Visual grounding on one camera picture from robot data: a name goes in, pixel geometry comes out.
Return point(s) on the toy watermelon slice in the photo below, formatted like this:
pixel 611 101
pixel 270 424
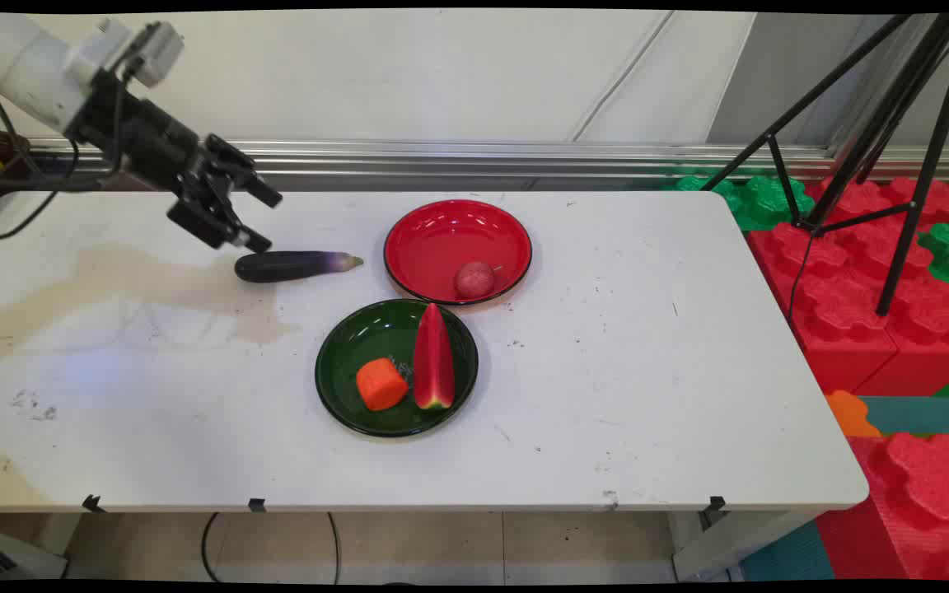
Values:
pixel 433 362

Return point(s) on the purple toy eggplant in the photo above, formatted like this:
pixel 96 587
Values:
pixel 289 266

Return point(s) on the orange toy carrot piece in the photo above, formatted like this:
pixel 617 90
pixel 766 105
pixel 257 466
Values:
pixel 381 384

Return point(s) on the red foam block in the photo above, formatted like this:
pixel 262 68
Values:
pixel 919 502
pixel 932 346
pixel 820 313
pixel 862 198

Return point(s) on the black table edge clip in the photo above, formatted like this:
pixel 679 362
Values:
pixel 257 505
pixel 717 504
pixel 93 503

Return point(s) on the white table leg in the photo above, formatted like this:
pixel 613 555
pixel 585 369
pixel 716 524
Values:
pixel 730 543

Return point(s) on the teal foam mat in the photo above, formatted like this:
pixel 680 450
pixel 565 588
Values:
pixel 923 414

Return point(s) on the red toy lychee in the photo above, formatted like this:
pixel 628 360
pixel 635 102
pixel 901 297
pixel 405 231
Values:
pixel 474 280

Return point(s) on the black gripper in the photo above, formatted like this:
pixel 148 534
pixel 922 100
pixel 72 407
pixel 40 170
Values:
pixel 149 140

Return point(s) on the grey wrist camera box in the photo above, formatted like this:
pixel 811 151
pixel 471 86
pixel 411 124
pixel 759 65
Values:
pixel 153 49

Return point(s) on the dark green plate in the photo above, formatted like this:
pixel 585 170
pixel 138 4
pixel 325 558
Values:
pixel 359 338

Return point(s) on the black tripod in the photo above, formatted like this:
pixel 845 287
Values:
pixel 895 107

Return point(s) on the orange foam block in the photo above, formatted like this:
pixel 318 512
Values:
pixel 849 416

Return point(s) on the aluminium wall rail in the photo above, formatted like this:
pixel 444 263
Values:
pixel 524 158

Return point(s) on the red plate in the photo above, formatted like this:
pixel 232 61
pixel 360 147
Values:
pixel 441 243

